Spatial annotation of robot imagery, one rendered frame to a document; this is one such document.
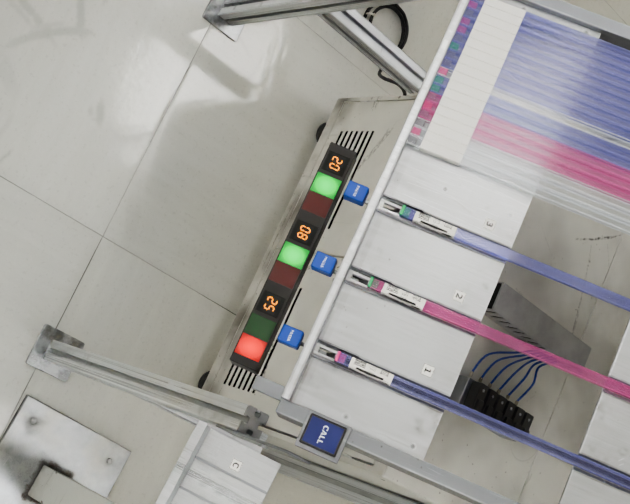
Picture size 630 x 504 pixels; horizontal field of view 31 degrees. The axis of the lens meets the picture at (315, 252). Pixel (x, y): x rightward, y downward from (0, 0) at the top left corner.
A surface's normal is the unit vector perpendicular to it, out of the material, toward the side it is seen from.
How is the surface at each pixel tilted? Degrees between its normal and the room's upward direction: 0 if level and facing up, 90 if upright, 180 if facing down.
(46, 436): 0
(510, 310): 0
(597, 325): 0
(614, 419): 44
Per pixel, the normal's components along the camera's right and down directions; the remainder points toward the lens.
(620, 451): -0.03, -0.25
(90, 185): 0.61, 0.08
